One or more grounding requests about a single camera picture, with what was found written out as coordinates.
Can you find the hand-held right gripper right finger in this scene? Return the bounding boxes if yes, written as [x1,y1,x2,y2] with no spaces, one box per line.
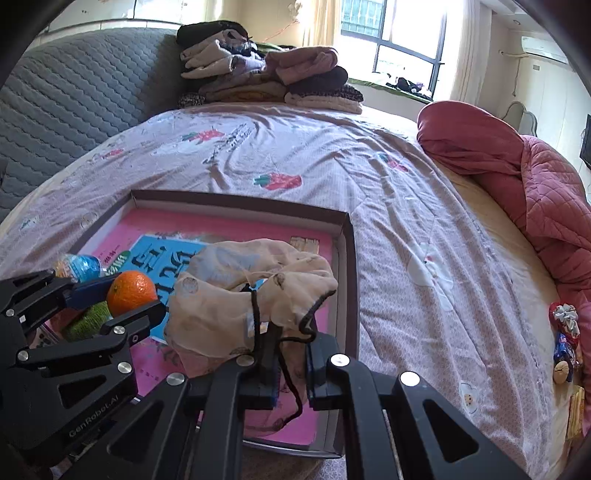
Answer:
[305,332,532,480]

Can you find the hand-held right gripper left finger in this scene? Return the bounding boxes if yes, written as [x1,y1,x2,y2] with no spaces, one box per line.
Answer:
[60,323,282,480]

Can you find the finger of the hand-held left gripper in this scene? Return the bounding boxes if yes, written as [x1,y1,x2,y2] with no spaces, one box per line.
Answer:
[0,270,114,332]
[16,298,167,372]

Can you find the orange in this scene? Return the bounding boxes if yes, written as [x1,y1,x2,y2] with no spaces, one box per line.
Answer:
[106,271,158,318]

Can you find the small water bottle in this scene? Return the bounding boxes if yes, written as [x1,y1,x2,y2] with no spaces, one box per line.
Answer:
[53,253,105,283]

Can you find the green fuzzy hair scrunchie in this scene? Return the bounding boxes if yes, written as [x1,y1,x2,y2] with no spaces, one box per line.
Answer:
[62,302,114,342]

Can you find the beige drawstring pouch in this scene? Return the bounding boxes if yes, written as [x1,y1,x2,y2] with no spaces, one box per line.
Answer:
[164,237,340,437]

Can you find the shallow cardboard box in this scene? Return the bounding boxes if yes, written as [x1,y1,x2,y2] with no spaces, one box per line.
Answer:
[46,189,361,460]

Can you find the pink picture book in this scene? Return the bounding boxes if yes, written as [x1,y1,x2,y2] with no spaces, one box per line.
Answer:
[46,210,335,448]

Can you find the pink strawberry printed bedspread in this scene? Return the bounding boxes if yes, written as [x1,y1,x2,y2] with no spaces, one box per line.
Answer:
[0,102,568,480]

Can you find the grey quilted headboard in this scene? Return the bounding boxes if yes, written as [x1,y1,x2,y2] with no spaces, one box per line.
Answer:
[0,27,190,222]

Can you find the beige bed sheet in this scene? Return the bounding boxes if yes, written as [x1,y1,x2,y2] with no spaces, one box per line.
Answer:
[438,164,583,462]

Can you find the blue snack packet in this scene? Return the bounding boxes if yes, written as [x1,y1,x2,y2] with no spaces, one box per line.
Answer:
[553,332,578,370]

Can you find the red and white scrunchie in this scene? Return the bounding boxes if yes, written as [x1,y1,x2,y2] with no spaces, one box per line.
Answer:
[549,302,581,347]

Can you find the yellow snack packet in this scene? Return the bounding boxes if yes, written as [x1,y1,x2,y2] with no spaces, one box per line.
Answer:
[567,387,586,439]

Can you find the red quilted blanket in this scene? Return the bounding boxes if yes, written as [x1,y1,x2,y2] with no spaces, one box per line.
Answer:
[417,100,591,324]

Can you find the green windowsill mat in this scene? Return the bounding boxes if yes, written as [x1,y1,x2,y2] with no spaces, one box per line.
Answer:
[346,76,435,103]

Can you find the dark clothes on windowsill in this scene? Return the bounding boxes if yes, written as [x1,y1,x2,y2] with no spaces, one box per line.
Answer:
[385,76,435,99]

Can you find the pile of folded clothes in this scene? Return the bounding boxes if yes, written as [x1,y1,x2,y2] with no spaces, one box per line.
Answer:
[176,21,365,115]

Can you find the cream curtain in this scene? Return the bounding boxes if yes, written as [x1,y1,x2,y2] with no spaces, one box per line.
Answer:
[450,0,495,109]
[302,0,342,49]

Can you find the black television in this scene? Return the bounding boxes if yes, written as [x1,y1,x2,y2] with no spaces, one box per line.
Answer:
[579,113,591,168]

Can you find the window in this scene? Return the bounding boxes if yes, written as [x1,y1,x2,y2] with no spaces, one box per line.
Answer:
[341,0,448,95]

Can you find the white air conditioner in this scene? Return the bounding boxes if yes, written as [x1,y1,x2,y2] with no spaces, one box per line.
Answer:
[521,34,568,65]

